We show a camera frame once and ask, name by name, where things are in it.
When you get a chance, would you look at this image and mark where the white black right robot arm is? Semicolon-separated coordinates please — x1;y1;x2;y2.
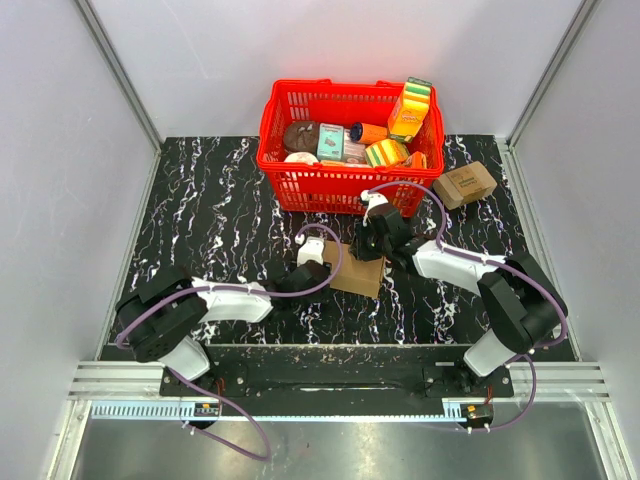
350;202;568;396

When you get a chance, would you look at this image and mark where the aluminium frame rail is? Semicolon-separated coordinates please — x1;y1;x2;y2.
74;0;164;151

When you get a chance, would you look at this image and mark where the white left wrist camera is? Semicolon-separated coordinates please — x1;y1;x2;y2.
295;235;325;266

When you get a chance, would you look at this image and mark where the orange cylindrical bottle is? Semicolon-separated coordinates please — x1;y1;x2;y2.
349;122;388;145

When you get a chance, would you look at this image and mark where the brown cardboard box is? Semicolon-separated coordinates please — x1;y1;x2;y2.
323;241;385;299

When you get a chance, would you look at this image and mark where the brown round knitted scrubber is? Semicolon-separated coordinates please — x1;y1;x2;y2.
283;121;319;154

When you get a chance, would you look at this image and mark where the light blue Kamenoko sponge box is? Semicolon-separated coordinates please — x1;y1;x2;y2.
316;123;344;161

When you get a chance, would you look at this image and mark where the red plastic shopping basket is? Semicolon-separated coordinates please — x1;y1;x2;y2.
256;79;444;215

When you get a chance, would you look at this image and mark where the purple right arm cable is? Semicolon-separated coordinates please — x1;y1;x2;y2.
367;180;569;432

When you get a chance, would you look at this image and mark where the scouring pads pack kraft sleeve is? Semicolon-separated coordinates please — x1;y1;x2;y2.
433;161;497;211

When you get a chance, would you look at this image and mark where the green yellow sponge scrubber box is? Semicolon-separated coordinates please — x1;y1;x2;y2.
387;77;433;143

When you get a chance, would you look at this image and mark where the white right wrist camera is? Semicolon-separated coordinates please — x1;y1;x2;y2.
360;190;389;226

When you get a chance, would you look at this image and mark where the white round sponge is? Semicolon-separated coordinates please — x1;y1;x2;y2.
284;152;319;165

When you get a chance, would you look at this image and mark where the yellow Kamenoko sponge pack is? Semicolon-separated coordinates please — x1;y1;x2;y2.
319;160;370;168

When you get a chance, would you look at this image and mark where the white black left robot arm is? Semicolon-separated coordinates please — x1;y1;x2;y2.
115;260;331;396

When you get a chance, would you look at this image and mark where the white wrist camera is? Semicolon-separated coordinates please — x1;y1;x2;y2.
360;190;389;226
295;235;325;266

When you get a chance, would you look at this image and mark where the orange sponge package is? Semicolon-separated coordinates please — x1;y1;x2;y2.
399;151;428;169

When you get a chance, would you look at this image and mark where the yellow green sponge pack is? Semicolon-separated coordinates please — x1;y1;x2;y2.
364;138;410;167

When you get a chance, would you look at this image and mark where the pink white small box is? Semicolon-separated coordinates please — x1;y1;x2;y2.
342;130;367;164

